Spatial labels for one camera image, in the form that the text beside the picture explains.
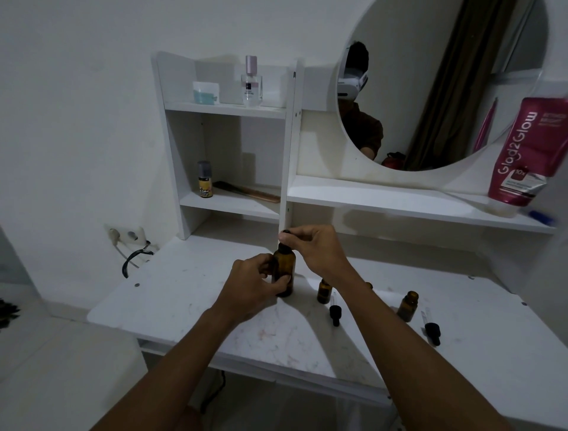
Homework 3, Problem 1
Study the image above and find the person's left hand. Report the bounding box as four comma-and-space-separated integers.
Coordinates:
212, 253, 293, 326

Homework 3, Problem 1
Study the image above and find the person's right hand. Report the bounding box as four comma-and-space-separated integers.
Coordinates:
280, 225, 356, 286

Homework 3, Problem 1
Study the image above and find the large amber glass bottle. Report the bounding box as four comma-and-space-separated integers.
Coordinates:
272, 242, 296, 298

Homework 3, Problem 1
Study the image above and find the person's left forearm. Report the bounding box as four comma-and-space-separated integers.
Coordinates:
91, 306, 242, 431

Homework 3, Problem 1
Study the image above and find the person's right forearm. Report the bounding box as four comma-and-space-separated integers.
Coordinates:
330, 268, 515, 431

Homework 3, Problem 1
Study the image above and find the brown wooden comb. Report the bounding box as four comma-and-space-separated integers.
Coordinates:
213, 180, 281, 204

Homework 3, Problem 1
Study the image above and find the white vanity table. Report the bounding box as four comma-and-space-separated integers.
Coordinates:
86, 234, 568, 431

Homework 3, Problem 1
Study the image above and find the small yellow bottle grey cap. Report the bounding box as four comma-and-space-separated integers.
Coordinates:
197, 161, 214, 199

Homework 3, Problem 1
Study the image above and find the white vanity shelf unit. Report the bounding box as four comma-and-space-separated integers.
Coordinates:
152, 50, 559, 244

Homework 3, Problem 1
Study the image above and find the clear perfume bottle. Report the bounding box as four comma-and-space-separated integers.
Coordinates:
241, 55, 263, 108

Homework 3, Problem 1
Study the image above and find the white jar with teal label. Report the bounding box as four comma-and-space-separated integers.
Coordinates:
192, 81, 220, 106

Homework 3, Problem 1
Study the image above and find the pink cosmetic tube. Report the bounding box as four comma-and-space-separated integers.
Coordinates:
487, 97, 568, 208

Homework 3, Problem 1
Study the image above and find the dark object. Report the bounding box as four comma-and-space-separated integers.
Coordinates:
0, 298, 21, 332

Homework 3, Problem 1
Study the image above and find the black cable under table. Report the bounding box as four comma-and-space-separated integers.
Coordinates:
200, 371, 228, 414

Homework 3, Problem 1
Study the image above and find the white wall power socket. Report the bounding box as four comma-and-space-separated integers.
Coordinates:
106, 224, 148, 247

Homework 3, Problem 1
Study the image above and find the round wall mirror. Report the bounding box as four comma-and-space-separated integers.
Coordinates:
336, 0, 550, 172

